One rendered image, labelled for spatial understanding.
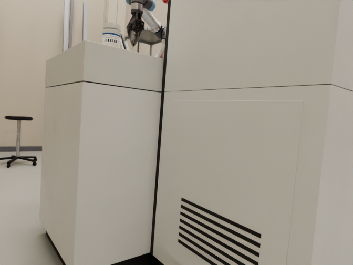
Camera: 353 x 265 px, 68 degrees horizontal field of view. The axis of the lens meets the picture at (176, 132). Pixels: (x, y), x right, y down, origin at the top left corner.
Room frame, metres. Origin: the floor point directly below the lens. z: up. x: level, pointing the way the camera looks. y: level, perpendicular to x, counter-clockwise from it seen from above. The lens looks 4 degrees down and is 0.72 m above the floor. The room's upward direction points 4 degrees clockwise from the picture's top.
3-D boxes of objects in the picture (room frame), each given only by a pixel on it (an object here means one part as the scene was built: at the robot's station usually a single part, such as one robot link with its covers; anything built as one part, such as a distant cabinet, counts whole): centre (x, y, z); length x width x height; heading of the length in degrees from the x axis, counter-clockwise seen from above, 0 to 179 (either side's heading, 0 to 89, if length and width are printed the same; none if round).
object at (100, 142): (1.50, 0.17, 0.41); 0.96 x 0.64 x 0.82; 128
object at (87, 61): (1.31, 0.41, 0.89); 0.62 x 0.35 x 0.14; 38
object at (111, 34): (1.07, 0.29, 1.01); 0.07 x 0.07 x 0.10
